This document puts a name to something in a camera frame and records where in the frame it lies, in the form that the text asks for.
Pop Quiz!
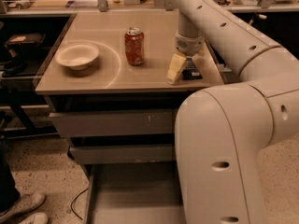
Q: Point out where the dark trouser leg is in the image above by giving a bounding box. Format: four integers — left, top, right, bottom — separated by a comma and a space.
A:
0, 146, 20, 213

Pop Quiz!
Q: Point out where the white shoe lower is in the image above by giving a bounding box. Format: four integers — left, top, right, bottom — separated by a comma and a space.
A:
19, 212, 49, 224

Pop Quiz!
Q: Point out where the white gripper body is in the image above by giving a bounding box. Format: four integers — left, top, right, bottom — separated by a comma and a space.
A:
176, 32, 205, 57

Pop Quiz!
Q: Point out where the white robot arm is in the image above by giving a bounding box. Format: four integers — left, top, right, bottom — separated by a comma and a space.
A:
172, 0, 299, 224

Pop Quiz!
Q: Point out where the top grey drawer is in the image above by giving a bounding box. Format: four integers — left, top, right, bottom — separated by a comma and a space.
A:
50, 109, 174, 137

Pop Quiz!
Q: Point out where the blue rxbar blueberry bar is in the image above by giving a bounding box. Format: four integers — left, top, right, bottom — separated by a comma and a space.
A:
182, 57, 203, 80

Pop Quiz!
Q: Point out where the black floor cable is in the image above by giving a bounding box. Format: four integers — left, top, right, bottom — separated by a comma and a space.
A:
69, 187, 90, 221

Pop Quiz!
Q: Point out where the grey drawer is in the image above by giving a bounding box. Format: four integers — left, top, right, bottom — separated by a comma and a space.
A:
50, 109, 174, 137
70, 144, 175, 164

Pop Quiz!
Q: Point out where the open bottom drawer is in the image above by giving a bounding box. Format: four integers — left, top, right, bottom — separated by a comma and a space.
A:
83, 162, 186, 224

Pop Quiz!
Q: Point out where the orange soda can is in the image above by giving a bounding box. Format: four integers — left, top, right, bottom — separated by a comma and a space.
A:
124, 27, 145, 66

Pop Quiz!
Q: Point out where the white paper bowl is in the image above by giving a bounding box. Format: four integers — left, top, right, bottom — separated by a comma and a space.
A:
55, 43, 99, 71

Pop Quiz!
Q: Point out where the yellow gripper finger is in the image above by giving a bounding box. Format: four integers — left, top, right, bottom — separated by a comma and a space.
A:
166, 52, 187, 84
196, 47, 206, 59

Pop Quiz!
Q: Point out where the grey drawer cabinet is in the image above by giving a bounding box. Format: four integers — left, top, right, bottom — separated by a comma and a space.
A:
34, 10, 226, 224

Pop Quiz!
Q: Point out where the black item left shelf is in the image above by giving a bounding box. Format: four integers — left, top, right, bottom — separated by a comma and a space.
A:
4, 33, 47, 77

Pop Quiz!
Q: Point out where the middle grey drawer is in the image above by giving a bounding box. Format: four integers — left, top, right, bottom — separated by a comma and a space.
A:
70, 144, 175, 164

